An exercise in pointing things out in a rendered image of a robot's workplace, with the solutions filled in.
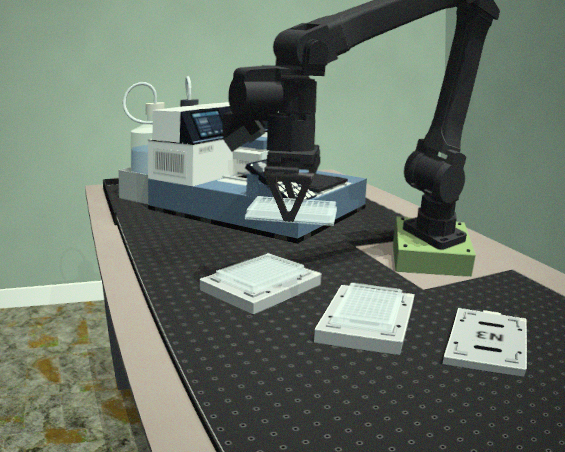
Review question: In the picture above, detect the white flexible tube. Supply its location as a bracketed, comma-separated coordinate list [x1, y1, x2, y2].
[185, 76, 191, 100]

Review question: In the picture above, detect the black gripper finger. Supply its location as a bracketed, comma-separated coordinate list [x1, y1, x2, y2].
[283, 161, 320, 199]
[264, 172, 314, 222]

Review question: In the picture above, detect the white flexible hose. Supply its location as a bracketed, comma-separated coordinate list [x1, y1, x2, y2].
[123, 82, 157, 124]

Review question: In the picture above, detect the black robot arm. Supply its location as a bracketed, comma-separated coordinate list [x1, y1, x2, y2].
[222, 0, 500, 250]

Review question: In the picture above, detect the blue and white plate washer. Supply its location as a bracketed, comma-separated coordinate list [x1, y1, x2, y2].
[148, 102, 367, 244]

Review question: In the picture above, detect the white plastic bottle with dark cap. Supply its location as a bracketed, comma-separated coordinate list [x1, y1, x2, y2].
[180, 99, 199, 107]

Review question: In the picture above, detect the white microplate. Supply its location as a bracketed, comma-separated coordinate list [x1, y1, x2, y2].
[245, 196, 337, 226]
[215, 253, 307, 293]
[331, 283, 403, 333]

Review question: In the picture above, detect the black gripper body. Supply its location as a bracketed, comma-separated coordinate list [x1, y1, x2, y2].
[264, 114, 321, 175]

